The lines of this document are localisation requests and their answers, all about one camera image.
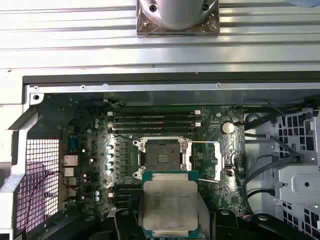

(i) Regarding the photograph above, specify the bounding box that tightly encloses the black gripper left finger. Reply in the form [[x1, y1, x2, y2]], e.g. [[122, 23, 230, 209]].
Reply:
[[84, 209, 141, 240]]

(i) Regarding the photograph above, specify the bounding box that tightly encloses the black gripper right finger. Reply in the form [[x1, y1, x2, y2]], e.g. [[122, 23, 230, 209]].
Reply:
[[207, 209, 313, 240]]

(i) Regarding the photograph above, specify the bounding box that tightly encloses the silver green CPU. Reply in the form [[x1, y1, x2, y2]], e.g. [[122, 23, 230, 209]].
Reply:
[[139, 170, 201, 238]]

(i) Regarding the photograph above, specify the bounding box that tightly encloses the metal socket cover frame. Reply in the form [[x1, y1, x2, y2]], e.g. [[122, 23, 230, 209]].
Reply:
[[183, 140, 223, 183]]

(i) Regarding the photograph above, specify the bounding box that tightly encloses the black-latched RAM slot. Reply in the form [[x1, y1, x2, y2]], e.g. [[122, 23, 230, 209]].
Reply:
[[113, 196, 142, 202], [111, 127, 198, 134], [113, 184, 143, 190], [111, 116, 198, 122]]

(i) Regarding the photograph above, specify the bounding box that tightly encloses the CPU socket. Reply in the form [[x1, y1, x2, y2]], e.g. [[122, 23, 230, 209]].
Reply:
[[132, 136, 195, 180]]

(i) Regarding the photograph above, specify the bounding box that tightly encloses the green motherboard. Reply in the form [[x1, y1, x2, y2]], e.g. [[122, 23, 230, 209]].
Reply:
[[58, 104, 245, 222]]

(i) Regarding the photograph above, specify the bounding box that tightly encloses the silver perforated drive cage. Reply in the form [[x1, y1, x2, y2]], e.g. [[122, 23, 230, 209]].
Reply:
[[271, 107, 320, 240]]

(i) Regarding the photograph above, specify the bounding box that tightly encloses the blue port connector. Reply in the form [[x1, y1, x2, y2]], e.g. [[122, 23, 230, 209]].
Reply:
[[66, 136, 81, 154]]

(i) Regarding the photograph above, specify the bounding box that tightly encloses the silver coin battery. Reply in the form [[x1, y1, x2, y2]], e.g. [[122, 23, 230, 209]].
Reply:
[[221, 121, 235, 135]]

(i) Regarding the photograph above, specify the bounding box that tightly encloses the black silver PC case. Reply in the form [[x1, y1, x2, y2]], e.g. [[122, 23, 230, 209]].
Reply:
[[0, 72, 320, 240]]

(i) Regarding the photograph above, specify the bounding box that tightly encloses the dark grey cable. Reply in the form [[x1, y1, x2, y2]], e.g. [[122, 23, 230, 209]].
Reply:
[[240, 153, 280, 216]]

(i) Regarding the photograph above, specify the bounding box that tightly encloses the black flat cable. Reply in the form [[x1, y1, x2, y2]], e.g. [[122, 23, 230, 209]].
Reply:
[[244, 132, 306, 163]]

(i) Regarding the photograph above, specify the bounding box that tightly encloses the brown square base plate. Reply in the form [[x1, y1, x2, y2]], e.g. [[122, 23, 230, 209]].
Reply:
[[136, 0, 221, 36]]

